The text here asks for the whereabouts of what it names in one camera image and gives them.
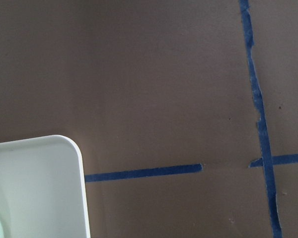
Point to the cream bear serving tray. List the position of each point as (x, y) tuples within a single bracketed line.
[(42, 189)]

